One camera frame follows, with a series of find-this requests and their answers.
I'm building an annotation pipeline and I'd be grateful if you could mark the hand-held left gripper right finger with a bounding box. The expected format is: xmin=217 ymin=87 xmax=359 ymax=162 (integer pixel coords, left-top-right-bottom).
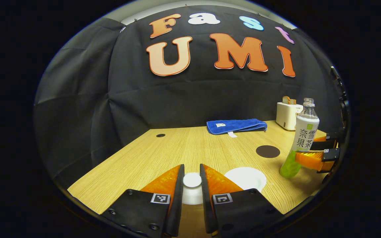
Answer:
xmin=199 ymin=163 xmax=284 ymax=236

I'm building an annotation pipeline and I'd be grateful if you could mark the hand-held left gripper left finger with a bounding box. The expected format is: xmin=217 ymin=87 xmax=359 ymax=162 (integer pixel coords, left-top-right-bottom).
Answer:
xmin=101 ymin=164 xmax=185 ymax=238

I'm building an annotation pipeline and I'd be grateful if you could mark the clear water bottle white label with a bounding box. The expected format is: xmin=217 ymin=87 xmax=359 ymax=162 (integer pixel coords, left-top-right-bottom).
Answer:
xmin=279 ymin=98 xmax=320 ymax=179

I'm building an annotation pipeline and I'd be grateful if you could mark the white teacup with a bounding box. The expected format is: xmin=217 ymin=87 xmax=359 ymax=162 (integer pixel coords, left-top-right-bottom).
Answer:
xmin=224 ymin=167 xmax=267 ymax=192

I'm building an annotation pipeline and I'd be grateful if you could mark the dark round coaster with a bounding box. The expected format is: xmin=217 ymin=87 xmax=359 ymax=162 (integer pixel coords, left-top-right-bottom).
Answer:
xmin=256 ymin=145 xmax=280 ymax=158

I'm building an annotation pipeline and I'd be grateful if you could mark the white toaster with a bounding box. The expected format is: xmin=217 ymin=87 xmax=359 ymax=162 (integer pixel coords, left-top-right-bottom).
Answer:
xmin=276 ymin=102 xmax=304 ymax=131

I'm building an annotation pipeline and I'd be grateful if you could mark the blue towel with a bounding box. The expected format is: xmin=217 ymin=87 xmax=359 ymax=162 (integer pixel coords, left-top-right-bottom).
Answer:
xmin=206 ymin=118 xmax=268 ymax=138

